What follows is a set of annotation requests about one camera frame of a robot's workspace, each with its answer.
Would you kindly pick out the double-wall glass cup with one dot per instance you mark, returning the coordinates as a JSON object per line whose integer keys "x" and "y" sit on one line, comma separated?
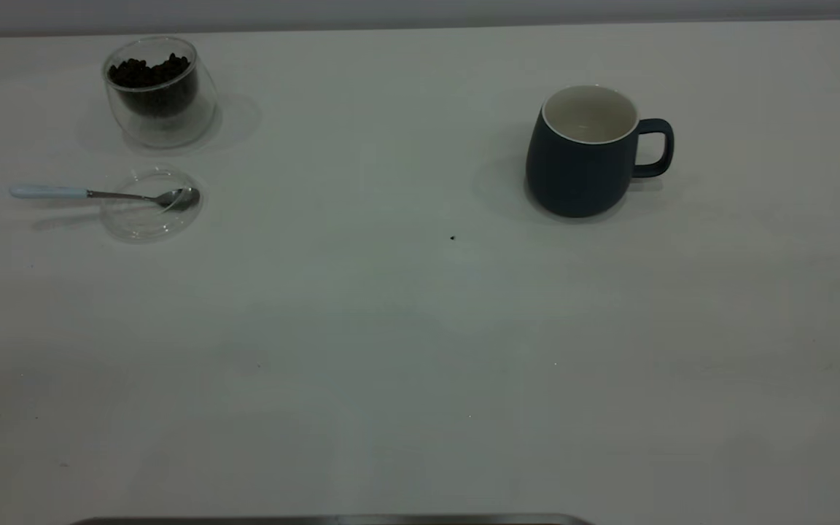
{"x": 165, "y": 127}

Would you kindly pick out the coffee bean pile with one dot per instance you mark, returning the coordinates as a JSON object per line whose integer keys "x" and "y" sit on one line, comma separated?
{"x": 150, "y": 80}

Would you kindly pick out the small clear glass dish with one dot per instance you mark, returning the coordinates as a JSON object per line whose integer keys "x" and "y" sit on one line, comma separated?
{"x": 135, "y": 222}

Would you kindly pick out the dark grey ceramic mug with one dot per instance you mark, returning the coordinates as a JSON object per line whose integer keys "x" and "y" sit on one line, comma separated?
{"x": 573, "y": 175}

